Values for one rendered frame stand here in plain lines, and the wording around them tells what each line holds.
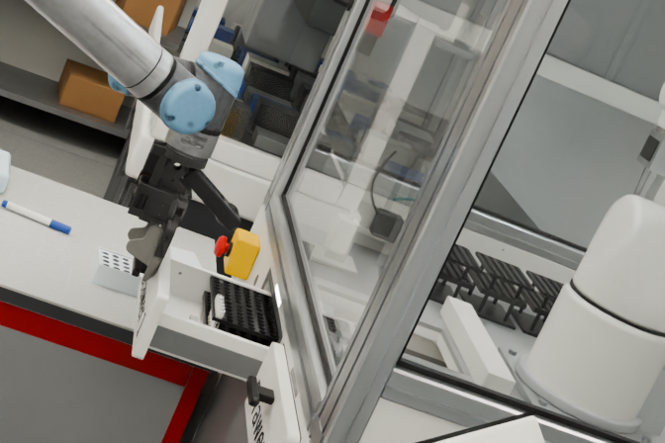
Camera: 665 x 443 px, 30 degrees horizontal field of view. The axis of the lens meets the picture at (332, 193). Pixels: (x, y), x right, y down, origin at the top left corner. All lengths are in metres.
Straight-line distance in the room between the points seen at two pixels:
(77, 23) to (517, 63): 0.58
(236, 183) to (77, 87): 3.04
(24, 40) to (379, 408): 4.82
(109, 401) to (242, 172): 0.77
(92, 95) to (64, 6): 4.14
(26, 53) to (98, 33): 4.52
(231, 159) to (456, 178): 1.41
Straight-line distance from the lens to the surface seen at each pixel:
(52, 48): 6.14
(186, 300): 2.10
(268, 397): 1.69
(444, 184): 1.38
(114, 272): 2.23
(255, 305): 2.02
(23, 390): 2.19
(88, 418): 2.20
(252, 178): 2.76
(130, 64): 1.66
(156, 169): 1.90
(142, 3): 5.67
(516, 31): 1.36
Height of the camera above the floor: 1.57
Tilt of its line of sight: 13 degrees down
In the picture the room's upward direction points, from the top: 24 degrees clockwise
